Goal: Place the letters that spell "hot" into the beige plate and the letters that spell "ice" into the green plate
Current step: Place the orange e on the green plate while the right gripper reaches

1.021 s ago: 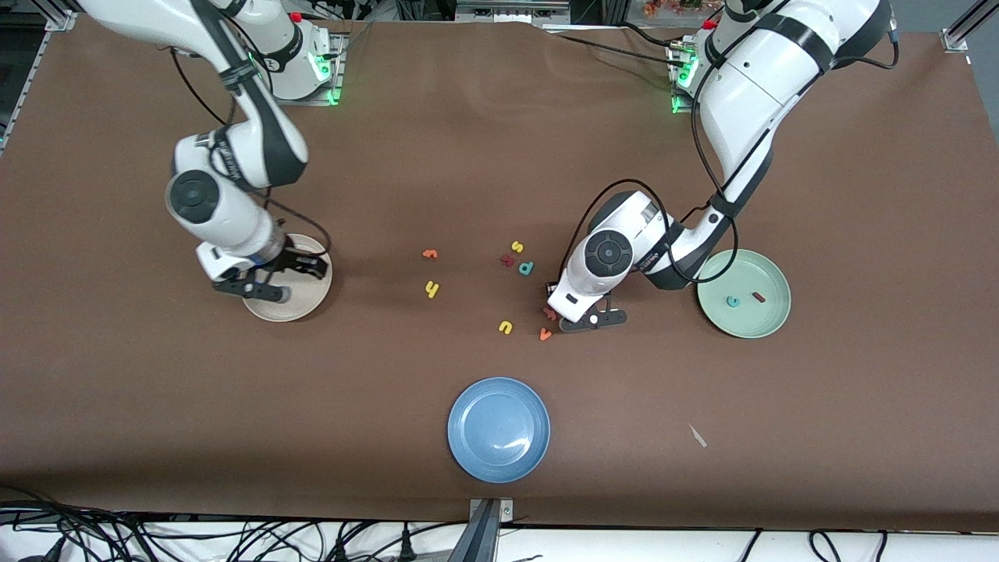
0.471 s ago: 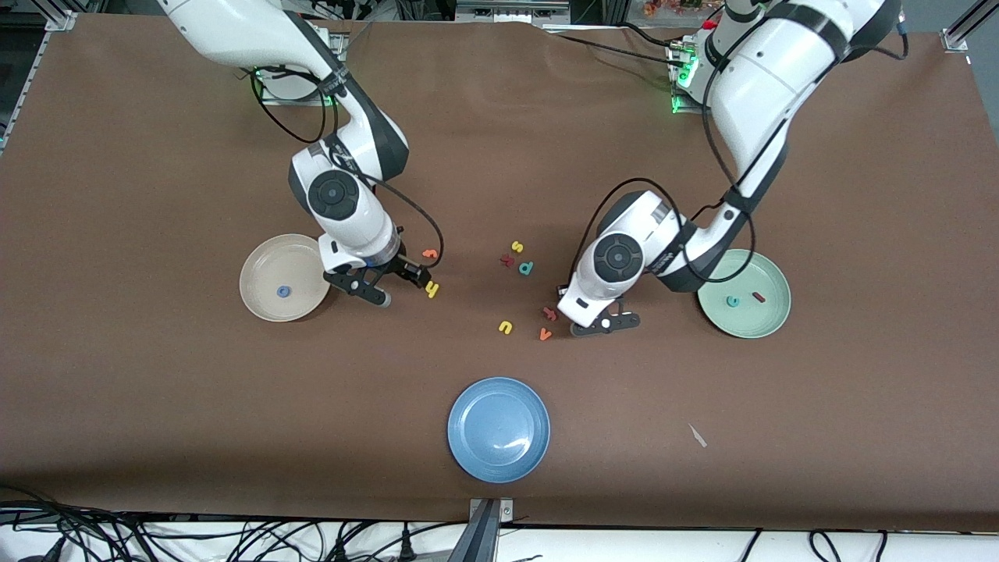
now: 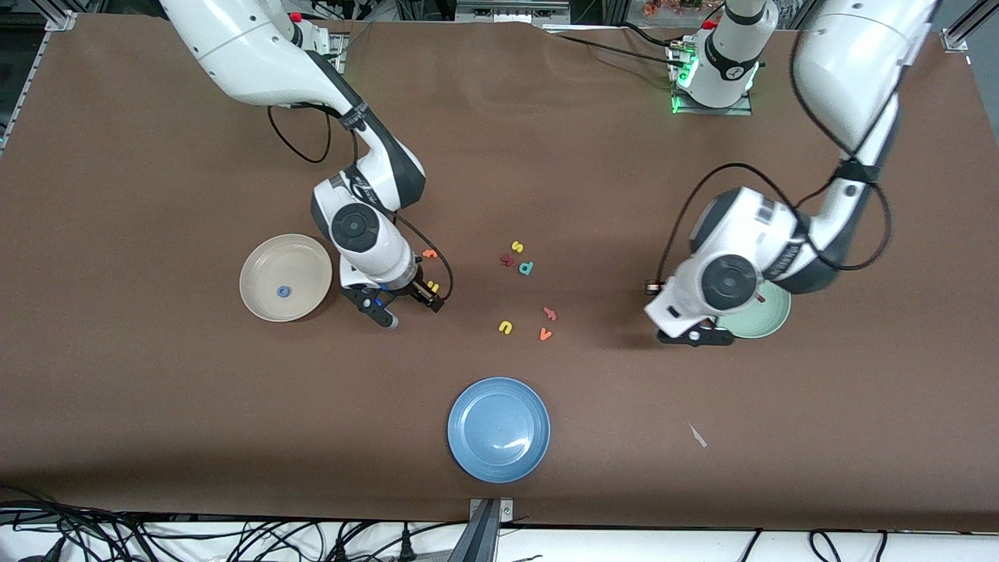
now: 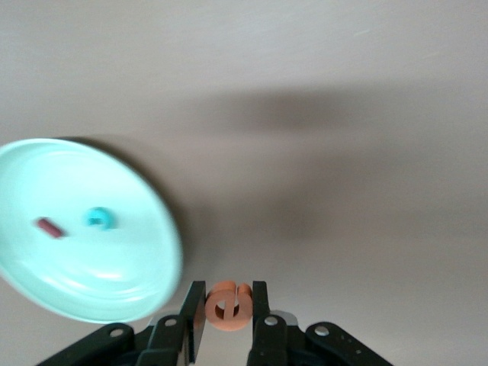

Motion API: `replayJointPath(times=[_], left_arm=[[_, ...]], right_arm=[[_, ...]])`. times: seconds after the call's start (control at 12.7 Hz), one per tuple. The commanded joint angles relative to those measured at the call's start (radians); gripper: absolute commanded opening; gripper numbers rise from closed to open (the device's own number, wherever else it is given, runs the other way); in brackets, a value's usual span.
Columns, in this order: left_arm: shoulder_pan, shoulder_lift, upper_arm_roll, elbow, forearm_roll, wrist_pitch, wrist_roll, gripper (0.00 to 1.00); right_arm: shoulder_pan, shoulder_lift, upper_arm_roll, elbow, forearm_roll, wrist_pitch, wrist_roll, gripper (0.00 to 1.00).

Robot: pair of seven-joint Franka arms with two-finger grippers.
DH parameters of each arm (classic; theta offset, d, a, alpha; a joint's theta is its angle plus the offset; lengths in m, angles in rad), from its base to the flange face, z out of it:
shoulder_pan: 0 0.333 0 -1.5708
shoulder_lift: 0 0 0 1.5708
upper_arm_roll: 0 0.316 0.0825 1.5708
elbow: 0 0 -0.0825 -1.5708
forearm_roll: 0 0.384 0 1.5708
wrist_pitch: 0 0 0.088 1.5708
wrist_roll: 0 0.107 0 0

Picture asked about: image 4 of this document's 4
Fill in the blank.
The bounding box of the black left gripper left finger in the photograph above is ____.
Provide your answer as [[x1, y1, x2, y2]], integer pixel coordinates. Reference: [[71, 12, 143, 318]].
[[37, 281, 207, 366]]

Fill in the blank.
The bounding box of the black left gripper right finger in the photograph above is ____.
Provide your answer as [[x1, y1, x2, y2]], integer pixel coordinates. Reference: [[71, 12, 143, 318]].
[[246, 281, 393, 366]]

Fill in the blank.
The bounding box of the orange foam letter e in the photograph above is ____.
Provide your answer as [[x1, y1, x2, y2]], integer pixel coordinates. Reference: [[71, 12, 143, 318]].
[[204, 281, 253, 332]]

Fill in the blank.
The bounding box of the teal foam letter c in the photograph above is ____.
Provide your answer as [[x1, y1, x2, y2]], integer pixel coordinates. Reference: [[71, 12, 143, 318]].
[[82, 207, 116, 232]]

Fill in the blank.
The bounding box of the maroon foam letter l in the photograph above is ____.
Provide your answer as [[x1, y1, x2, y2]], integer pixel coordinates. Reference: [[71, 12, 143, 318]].
[[36, 217, 65, 240]]

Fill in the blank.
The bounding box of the pale green plate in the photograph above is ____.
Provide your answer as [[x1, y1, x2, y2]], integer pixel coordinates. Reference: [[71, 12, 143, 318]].
[[0, 137, 184, 323]]

